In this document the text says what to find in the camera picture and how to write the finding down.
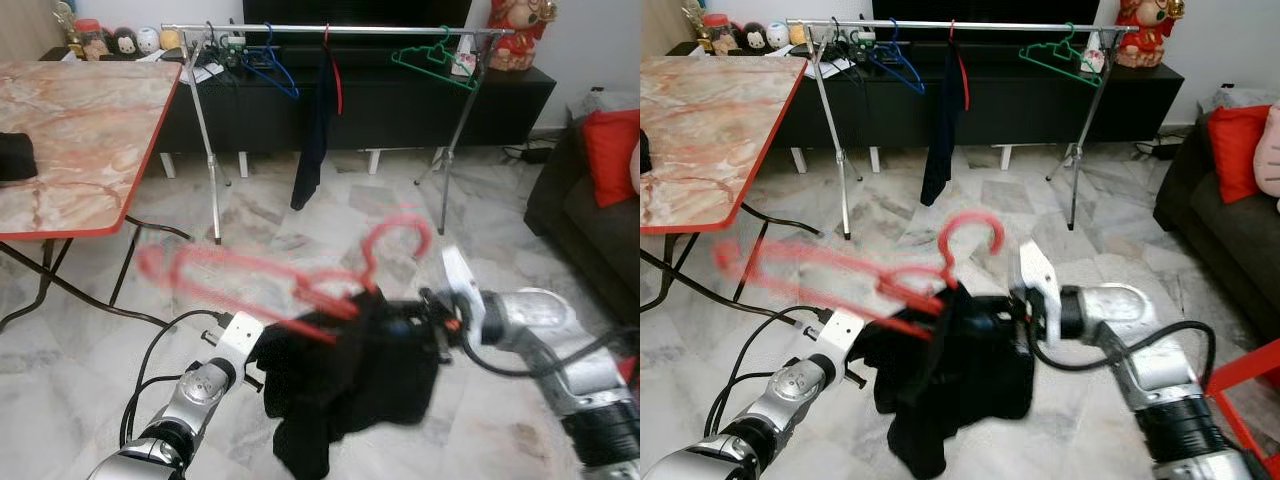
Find red plastic hanger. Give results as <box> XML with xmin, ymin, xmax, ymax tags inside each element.
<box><xmin>712</xmin><ymin>210</ymin><xmax>1006</xmax><ymax>341</ymax></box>
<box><xmin>948</xmin><ymin>20</ymin><xmax>969</xmax><ymax>111</ymax></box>
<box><xmin>322</xmin><ymin>25</ymin><xmax>344</xmax><ymax>116</ymax></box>
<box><xmin>135</xmin><ymin>212</ymin><xmax>436</xmax><ymax>346</ymax></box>

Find blue plastic hanger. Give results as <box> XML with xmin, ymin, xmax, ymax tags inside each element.
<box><xmin>865</xmin><ymin>18</ymin><xmax>926</xmax><ymax>96</ymax></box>
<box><xmin>238</xmin><ymin>22</ymin><xmax>301</xmax><ymax>101</ymax></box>

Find green plastic hanger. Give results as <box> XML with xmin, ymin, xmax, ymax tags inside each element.
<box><xmin>1018</xmin><ymin>22</ymin><xmax>1104</xmax><ymax>89</ymax></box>
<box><xmin>390</xmin><ymin>25</ymin><xmax>479</xmax><ymax>93</ymax></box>

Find dark grey sofa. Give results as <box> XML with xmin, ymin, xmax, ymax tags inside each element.
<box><xmin>1153</xmin><ymin>105</ymin><xmax>1280</xmax><ymax>341</ymax></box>
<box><xmin>525</xmin><ymin>100</ymin><xmax>640</xmax><ymax>321</ymax></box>

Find navy shirt with white text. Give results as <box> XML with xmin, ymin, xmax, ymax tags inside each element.
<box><xmin>920</xmin><ymin>40</ymin><xmax>966</xmax><ymax>206</ymax></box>
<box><xmin>290</xmin><ymin>45</ymin><xmax>341</xmax><ymax>213</ymax></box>

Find black TV cabinet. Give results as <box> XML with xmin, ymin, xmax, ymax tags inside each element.
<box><xmin>40</xmin><ymin>55</ymin><xmax>557</xmax><ymax>179</ymax></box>
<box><xmin>665</xmin><ymin>50</ymin><xmax>1186</xmax><ymax>173</ymax></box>

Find red cushion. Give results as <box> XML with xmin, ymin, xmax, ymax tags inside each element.
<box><xmin>1207</xmin><ymin>103</ymin><xmax>1271</xmax><ymax>206</ymax></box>
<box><xmin>582</xmin><ymin>108</ymin><xmax>640</xmax><ymax>209</ymax></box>

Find light grey bag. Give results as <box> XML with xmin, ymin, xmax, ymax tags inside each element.
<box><xmin>1205</xmin><ymin>85</ymin><xmax>1280</xmax><ymax>113</ymax></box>
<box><xmin>568</xmin><ymin>88</ymin><xmax>640</xmax><ymax>119</ymax></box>

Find red lucky doll figurine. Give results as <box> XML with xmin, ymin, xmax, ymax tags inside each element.
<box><xmin>487</xmin><ymin>0</ymin><xmax>556</xmax><ymax>73</ymax></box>
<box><xmin>1115</xmin><ymin>0</ymin><xmax>1184</xmax><ymax>69</ymax></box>

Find silver metal clothes rack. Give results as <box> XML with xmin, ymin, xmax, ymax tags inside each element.
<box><xmin>160</xmin><ymin>22</ymin><xmax>515</xmax><ymax>246</ymax></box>
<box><xmin>785</xmin><ymin>18</ymin><xmax>1139</xmax><ymax>241</ymax></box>

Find black flat-screen television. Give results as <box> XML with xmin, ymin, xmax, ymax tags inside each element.
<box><xmin>243</xmin><ymin>0</ymin><xmax>473</xmax><ymax>29</ymax></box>
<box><xmin>870</xmin><ymin>0</ymin><xmax>1101</xmax><ymax>26</ymax></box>

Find white paper sheets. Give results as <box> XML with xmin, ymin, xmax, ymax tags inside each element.
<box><xmin>160</xmin><ymin>55</ymin><xmax>226</xmax><ymax>86</ymax></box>
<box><xmin>790</xmin><ymin>50</ymin><xmax>853</xmax><ymax>81</ymax></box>

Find marble-top folding table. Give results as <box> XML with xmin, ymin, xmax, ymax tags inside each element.
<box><xmin>0</xmin><ymin>60</ymin><xmax>191</xmax><ymax>331</ymax></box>
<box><xmin>640</xmin><ymin>55</ymin><xmax>809</xmax><ymax>321</ymax></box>

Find glass jar with red lid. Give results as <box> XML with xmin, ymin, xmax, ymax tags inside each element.
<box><xmin>700</xmin><ymin>14</ymin><xmax>736</xmax><ymax>59</ymax></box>
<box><xmin>73</xmin><ymin>18</ymin><xmax>109</xmax><ymax>63</ymax></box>

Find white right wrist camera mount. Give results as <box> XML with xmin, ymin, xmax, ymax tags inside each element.
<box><xmin>440</xmin><ymin>245</ymin><xmax>486</xmax><ymax>346</ymax></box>
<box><xmin>1010</xmin><ymin>240</ymin><xmax>1063</xmax><ymax>346</ymax></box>

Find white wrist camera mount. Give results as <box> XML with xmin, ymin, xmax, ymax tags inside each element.
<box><xmin>212</xmin><ymin>312</ymin><xmax>266</xmax><ymax>381</ymax></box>
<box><xmin>1010</xmin><ymin>240</ymin><xmax>1063</xmax><ymax>346</ymax></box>
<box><xmin>440</xmin><ymin>245</ymin><xmax>486</xmax><ymax>346</ymax></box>
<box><xmin>808</xmin><ymin>308</ymin><xmax>866</xmax><ymax>379</ymax></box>

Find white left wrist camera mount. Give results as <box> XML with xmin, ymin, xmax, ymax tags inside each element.
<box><xmin>808</xmin><ymin>308</ymin><xmax>866</xmax><ymax>379</ymax></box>
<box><xmin>212</xmin><ymin>312</ymin><xmax>266</xmax><ymax>381</ymax></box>

